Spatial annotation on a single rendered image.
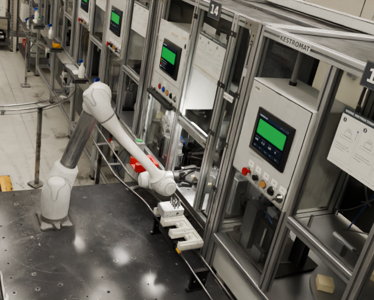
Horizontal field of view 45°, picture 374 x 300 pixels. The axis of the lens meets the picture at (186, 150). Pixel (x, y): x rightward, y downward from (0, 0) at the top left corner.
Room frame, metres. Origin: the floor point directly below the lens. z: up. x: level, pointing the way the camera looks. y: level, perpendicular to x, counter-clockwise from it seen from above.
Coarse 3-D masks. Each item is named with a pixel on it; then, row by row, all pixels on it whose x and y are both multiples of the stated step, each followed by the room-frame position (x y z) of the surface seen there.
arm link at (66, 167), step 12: (96, 84) 2.41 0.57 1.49; (84, 108) 2.37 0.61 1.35; (84, 120) 2.36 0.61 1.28; (96, 120) 2.40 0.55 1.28; (84, 132) 2.36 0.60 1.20; (72, 144) 2.36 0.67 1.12; (84, 144) 2.38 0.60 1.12; (72, 156) 2.35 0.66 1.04; (60, 168) 2.33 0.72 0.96; (72, 168) 2.36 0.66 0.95; (72, 180) 2.34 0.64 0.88
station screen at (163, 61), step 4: (164, 44) 2.82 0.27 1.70; (168, 48) 2.76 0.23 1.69; (172, 48) 2.71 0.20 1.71; (172, 52) 2.71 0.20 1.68; (176, 52) 2.67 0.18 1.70; (160, 60) 2.84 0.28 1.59; (164, 60) 2.79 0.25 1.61; (160, 64) 2.83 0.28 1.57; (164, 64) 2.78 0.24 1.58; (168, 64) 2.73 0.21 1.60; (172, 64) 2.68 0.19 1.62; (164, 68) 2.77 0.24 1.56; (168, 68) 2.72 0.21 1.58; (172, 68) 2.68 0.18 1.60; (168, 72) 2.72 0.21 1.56; (172, 72) 2.67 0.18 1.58
